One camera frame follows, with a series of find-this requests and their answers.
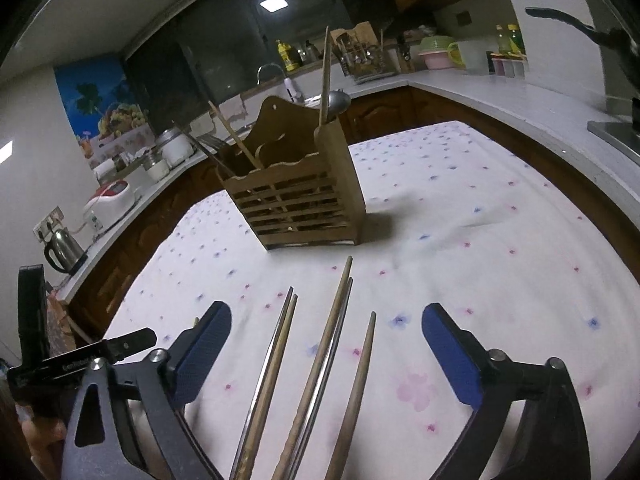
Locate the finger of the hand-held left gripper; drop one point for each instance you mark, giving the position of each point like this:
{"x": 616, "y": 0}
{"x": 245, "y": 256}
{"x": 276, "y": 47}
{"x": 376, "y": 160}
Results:
{"x": 34, "y": 310}
{"x": 132, "y": 342}

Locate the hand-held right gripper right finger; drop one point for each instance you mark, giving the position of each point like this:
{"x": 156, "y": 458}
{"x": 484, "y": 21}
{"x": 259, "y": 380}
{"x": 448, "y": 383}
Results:
{"x": 450, "y": 355}

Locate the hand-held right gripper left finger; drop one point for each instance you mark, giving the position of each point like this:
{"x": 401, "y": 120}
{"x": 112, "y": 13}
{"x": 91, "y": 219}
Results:
{"x": 202, "y": 355}

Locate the wooden slatted utensil holder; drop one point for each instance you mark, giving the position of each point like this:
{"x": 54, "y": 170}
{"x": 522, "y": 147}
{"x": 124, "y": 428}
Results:
{"x": 310, "y": 200}

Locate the metal spoon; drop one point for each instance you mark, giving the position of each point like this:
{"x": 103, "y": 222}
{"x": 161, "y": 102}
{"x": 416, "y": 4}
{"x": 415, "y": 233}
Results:
{"x": 341, "y": 100}

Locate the person's left hand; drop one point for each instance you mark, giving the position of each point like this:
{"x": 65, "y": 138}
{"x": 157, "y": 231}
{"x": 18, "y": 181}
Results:
{"x": 47, "y": 442}

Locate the floral patterned cloth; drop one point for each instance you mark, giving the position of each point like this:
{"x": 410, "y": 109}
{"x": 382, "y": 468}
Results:
{"x": 61, "y": 315}

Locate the steel electric kettle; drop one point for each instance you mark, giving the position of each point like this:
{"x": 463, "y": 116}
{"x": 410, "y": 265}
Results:
{"x": 62, "y": 250}

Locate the white floral tablecloth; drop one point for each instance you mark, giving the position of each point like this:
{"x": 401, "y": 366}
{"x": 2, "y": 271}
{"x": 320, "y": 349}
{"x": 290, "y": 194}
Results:
{"x": 475, "y": 260}

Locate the white and red rice cooker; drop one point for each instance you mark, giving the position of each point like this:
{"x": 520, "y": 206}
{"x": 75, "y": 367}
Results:
{"x": 112, "y": 202}

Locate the glass jar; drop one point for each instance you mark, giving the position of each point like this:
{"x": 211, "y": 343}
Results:
{"x": 156, "y": 170}

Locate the white pot with lid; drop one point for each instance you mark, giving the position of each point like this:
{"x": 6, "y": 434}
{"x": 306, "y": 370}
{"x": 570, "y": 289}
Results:
{"x": 175, "y": 147}

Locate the kitchen counter with wooden cabinets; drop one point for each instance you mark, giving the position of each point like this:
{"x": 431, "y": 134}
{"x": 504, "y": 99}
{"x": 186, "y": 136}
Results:
{"x": 525, "y": 105}

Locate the gas stove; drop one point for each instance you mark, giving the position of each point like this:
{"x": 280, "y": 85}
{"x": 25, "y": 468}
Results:
{"x": 617, "y": 130}

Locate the chrome kitchen faucet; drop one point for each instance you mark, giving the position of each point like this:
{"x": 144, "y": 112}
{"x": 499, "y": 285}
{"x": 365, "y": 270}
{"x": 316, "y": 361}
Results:
{"x": 292, "y": 87}

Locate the pink plastic bowl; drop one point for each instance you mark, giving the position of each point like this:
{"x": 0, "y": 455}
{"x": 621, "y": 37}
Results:
{"x": 435, "y": 61}

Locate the row of spice jars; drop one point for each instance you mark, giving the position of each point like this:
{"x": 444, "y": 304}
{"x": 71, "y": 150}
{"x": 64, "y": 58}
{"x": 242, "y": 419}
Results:
{"x": 507, "y": 66}

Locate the white plastic pitcher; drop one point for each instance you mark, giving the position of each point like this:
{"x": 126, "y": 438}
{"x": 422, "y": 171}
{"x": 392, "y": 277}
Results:
{"x": 472, "y": 57}

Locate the dark kitchen window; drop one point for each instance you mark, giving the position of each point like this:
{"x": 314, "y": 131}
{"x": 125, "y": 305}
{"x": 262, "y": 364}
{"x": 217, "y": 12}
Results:
{"x": 210, "y": 50}

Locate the yellow oil bottle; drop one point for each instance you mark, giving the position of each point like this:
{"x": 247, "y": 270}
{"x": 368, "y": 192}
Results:
{"x": 516, "y": 40}
{"x": 502, "y": 40}

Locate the steel bottle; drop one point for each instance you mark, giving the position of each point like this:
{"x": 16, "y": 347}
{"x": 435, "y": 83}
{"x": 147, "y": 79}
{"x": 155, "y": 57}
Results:
{"x": 312, "y": 51}

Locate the black wok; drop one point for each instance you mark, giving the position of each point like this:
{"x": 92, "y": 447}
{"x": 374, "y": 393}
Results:
{"x": 620, "y": 50}

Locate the wall outlet strip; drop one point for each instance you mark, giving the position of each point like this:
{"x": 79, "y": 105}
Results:
{"x": 49, "y": 221}

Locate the tropical fruit wall poster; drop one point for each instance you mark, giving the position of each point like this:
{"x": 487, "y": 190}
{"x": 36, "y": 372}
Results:
{"x": 97, "y": 105}

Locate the dark wall switch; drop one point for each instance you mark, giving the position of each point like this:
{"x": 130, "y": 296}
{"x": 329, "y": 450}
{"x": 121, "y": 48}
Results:
{"x": 465, "y": 18}

